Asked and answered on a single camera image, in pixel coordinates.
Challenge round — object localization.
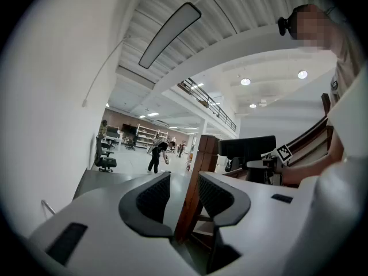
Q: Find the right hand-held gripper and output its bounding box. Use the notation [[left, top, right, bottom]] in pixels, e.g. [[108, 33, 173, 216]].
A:
[[246, 144, 293, 186]]

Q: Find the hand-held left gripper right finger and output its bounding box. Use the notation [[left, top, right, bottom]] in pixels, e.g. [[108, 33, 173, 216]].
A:
[[197, 170, 320, 276]]

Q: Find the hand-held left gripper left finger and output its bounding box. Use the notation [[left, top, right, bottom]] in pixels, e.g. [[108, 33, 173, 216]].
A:
[[28, 170, 200, 276]]

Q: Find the metal vacuum tube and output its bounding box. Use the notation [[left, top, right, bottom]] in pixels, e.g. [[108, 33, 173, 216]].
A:
[[41, 199, 58, 220]]

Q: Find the person's right forearm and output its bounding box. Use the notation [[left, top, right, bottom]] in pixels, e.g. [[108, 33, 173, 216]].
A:
[[282, 125, 346, 188]]

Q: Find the black mezzanine railing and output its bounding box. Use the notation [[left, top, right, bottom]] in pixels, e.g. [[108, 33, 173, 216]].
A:
[[178, 78, 238, 132]]

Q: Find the dark wooden stair railing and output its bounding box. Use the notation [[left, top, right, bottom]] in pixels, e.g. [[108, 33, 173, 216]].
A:
[[287, 92, 336, 166]]

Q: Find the white office desk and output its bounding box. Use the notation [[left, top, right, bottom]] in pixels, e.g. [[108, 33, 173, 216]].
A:
[[102, 132, 124, 148]]

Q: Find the white storage shelf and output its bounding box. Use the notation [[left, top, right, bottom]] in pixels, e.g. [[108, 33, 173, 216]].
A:
[[135, 123, 169, 150]]

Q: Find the black television screen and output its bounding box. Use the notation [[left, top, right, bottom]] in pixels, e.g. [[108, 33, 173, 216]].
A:
[[121, 123, 138, 135]]

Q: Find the person's tan shirt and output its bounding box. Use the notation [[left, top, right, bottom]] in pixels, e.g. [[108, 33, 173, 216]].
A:
[[297, 18, 366, 109]]

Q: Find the person's head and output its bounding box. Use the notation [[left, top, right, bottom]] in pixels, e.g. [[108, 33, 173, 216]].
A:
[[290, 3, 334, 50]]

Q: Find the long ceiling lamp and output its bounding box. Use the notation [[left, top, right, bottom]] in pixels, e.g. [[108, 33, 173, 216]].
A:
[[138, 1, 202, 70]]

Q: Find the white wall cable conduit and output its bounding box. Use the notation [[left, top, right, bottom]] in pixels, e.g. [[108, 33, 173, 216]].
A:
[[82, 34, 132, 108]]

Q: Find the black head-mounted camera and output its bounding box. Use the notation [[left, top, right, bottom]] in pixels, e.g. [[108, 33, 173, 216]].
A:
[[277, 15, 292, 37]]

